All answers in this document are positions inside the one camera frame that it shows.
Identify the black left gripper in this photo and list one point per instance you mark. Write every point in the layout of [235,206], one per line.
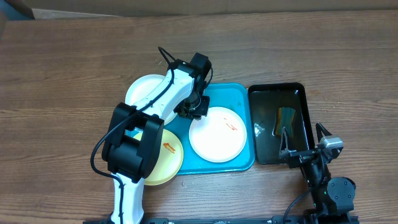
[203,111]

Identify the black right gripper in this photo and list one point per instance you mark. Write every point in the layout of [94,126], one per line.
[303,157]

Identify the green yellow sponge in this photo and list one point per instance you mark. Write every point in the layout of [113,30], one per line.
[285,118]

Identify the white plate with red stain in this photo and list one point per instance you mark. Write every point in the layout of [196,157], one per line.
[220,136]

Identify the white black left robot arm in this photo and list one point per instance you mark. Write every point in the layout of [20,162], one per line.
[131,147]

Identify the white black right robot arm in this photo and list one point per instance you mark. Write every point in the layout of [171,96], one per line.
[332,196]

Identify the black tray with water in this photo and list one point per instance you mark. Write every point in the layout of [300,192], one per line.
[264,101]

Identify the yellow plate with orange stain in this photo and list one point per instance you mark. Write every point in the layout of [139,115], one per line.
[169,161]

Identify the cardboard sheet at back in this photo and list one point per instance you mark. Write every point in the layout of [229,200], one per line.
[199,7]

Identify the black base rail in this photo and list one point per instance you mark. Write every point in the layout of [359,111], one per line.
[274,220]

